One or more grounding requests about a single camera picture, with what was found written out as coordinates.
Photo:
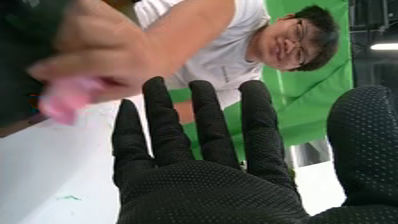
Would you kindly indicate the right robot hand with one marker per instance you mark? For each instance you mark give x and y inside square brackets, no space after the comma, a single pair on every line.
[213,193]

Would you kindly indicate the dark mat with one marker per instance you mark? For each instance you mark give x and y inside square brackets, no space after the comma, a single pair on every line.
[18,40]

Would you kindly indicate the pink flower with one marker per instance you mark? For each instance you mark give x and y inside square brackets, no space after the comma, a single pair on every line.
[67,98]

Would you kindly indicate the white sheet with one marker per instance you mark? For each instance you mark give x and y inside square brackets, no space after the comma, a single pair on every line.
[58,166]

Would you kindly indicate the person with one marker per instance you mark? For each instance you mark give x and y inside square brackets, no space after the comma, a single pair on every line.
[206,43]

